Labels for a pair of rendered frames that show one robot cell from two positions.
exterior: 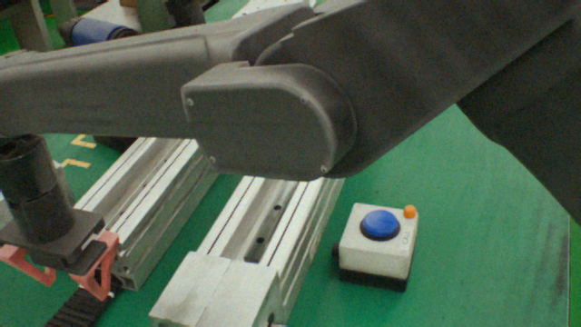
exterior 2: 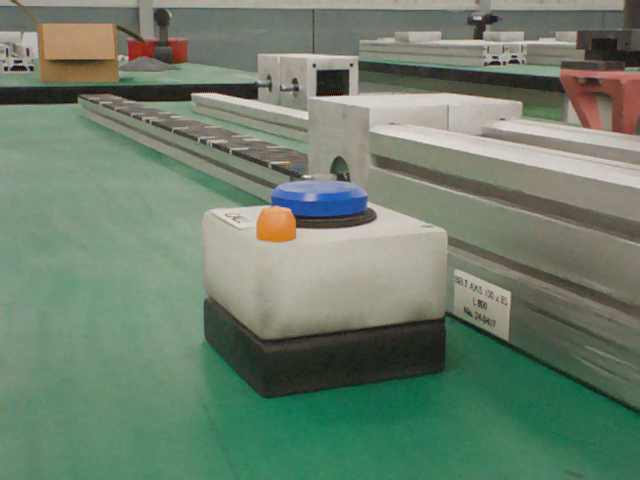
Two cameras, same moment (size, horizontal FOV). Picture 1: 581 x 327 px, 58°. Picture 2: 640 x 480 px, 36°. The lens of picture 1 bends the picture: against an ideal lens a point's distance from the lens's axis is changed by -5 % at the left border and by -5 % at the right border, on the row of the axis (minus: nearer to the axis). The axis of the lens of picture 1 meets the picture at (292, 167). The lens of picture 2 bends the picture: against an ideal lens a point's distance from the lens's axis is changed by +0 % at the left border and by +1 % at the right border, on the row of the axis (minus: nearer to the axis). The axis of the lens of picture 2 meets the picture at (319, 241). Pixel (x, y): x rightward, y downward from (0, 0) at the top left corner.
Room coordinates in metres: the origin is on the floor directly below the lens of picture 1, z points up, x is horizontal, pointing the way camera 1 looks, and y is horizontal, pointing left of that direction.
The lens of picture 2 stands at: (0.75, -0.37, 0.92)
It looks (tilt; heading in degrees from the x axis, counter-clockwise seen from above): 12 degrees down; 136
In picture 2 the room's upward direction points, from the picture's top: straight up
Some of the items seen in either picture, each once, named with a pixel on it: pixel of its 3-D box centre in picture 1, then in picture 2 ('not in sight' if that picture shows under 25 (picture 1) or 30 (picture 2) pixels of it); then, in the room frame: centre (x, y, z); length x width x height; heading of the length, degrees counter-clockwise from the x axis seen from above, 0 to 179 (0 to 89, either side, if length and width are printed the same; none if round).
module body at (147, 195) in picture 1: (227, 99); not in sight; (0.84, 0.10, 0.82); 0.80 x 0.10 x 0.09; 159
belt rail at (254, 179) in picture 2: not in sight; (162, 132); (-0.24, 0.31, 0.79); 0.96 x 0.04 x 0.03; 159
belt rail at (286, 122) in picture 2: not in sight; (308, 127); (-0.17, 0.49, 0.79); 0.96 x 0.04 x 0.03; 159
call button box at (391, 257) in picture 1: (372, 243); (337, 282); (0.47, -0.09, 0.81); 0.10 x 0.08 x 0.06; 69
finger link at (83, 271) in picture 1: (83, 265); (630, 110); (0.42, 0.24, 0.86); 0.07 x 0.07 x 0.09; 69
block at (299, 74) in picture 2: not in sight; (311, 87); (-0.40, 0.72, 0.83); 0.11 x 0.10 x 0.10; 73
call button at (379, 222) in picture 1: (379, 224); (319, 208); (0.46, -0.09, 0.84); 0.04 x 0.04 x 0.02
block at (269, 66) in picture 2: not in sight; (286, 83); (-0.51, 0.76, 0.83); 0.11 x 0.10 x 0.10; 69
